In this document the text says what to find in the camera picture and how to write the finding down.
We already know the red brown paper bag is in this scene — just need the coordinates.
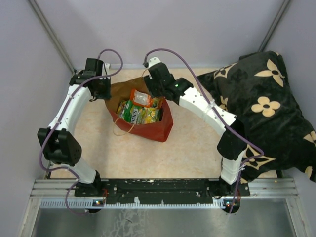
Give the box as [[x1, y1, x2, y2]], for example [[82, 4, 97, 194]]
[[105, 77, 173, 142]]

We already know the black floral pillow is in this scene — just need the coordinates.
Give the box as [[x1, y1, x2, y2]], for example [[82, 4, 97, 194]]
[[198, 51, 316, 183]]

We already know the green yellow snack bag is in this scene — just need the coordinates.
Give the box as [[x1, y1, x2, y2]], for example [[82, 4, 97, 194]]
[[117, 98, 162, 125]]

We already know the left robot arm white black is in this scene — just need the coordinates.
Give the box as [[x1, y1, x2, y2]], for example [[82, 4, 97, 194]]
[[37, 58, 111, 197]]

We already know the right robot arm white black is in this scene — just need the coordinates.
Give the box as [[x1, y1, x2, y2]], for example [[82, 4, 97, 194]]
[[144, 57, 247, 196]]

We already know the orange white snack packet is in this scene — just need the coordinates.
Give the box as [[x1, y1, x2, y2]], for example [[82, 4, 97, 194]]
[[130, 88, 152, 107]]

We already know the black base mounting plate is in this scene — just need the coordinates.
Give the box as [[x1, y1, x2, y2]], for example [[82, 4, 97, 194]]
[[75, 178, 236, 205]]

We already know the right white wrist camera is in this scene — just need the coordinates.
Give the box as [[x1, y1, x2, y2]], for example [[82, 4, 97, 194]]
[[143, 57, 161, 68]]

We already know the white toothed cable rail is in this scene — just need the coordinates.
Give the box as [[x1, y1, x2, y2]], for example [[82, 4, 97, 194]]
[[39, 198, 234, 210]]

